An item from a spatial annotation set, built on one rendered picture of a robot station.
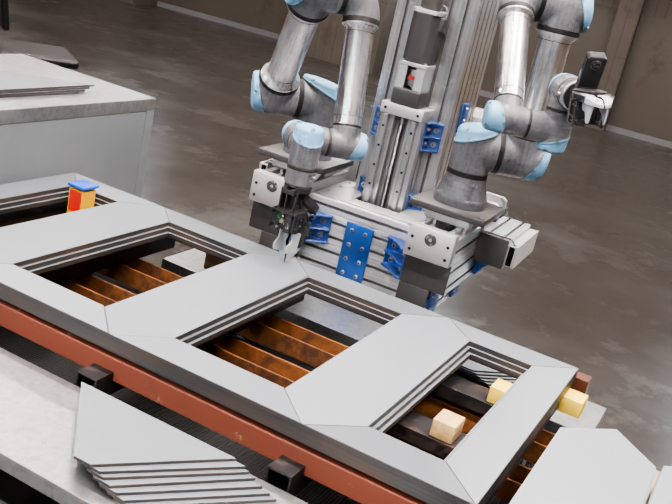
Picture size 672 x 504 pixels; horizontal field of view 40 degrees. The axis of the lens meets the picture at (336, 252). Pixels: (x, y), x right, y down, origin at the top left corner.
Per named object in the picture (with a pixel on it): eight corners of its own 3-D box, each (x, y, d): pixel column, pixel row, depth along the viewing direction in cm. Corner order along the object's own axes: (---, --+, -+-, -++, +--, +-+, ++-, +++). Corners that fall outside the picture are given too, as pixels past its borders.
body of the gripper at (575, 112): (604, 129, 206) (590, 119, 217) (611, 91, 203) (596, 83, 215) (571, 127, 206) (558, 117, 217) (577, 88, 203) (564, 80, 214)
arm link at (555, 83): (571, 107, 232) (581, 74, 229) (583, 116, 221) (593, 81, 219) (541, 101, 231) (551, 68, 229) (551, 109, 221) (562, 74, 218)
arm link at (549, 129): (518, 142, 233) (530, 99, 229) (560, 151, 234) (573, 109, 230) (524, 148, 225) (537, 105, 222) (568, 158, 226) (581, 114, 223)
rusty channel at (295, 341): (557, 474, 201) (564, 454, 200) (7, 232, 265) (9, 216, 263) (566, 459, 208) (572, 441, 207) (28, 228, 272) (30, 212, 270)
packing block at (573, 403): (578, 419, 206) (583, 404, 205) (556, 410, 208) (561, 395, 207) (584, 410, 211) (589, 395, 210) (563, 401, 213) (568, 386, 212)
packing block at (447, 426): (451, 445, 183) (456, 428, 181) (428, 435, 184) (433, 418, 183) (461, 434, 188) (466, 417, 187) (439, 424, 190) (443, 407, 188)
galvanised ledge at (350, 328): (586, 447, 222) (590, 436, 221) (161, 267, 271) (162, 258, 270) (603, 418, 239) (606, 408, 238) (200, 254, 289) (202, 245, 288)
